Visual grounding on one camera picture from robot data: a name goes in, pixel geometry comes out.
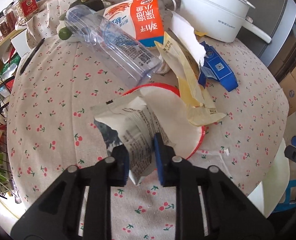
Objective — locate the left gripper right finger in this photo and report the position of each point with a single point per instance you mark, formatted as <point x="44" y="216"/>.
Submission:
<point x="208" y="204"/>

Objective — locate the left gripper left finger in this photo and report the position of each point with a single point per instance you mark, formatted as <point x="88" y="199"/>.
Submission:
<point x="77" y="205"/>

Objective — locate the red rimmed paper lid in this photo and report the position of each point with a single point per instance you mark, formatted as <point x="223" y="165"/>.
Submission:
<point x="171" y="112"/>

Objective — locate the cream paper bag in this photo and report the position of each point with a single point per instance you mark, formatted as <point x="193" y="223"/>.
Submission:
<point x="201" y="109"/>

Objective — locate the silver printed snack wrapper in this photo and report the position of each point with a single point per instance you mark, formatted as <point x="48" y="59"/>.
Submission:
<point x="131" y="122"/>

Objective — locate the blue torn milk carton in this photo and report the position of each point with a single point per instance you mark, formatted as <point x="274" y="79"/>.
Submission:
<point x="215" y="68"/>

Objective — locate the white paper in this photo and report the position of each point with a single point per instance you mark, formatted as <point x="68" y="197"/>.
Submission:
<point x="185" y="33"/>

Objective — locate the clear plastic bottle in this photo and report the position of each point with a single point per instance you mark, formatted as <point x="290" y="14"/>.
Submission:
<point x="129" y="60"/>

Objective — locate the white plastic trash bin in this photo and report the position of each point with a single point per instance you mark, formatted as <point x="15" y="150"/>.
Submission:
<point x="270" y="191"/>

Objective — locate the blue plastic stool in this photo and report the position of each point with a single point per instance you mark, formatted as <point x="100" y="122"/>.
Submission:
<point x="287" y="204"/>

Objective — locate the lower cardboard box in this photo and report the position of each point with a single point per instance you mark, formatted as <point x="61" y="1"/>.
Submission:
<point x="288" y="84"/>

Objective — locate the cherry print tablecloth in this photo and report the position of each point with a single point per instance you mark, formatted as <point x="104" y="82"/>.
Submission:
<point x="50" y="125"/>

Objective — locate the grey refrigerator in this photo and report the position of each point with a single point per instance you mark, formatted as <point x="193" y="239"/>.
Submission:
<point x="278" y="19"/>

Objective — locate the yellow crumpled wrapper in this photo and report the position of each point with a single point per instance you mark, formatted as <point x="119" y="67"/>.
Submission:
<point x="200" y="34"/>

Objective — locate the black pen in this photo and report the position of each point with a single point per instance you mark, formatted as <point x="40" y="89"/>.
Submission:
<point x="28" y="60"/>

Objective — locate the white electric cooking pot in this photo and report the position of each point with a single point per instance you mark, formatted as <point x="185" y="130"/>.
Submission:
<point x="220" y="19"/>

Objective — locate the white bowl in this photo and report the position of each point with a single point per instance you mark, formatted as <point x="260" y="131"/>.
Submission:
<point x="74" y="38"/>

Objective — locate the green lime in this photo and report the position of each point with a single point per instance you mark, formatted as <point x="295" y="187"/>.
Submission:
<point x="64" y="33"/>

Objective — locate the orange white flour bag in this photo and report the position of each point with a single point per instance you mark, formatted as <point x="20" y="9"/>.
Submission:
<point x="139" y="18"/>

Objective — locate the red labelled jar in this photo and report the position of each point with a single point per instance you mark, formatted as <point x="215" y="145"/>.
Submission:
<point x="24" y="10"/>

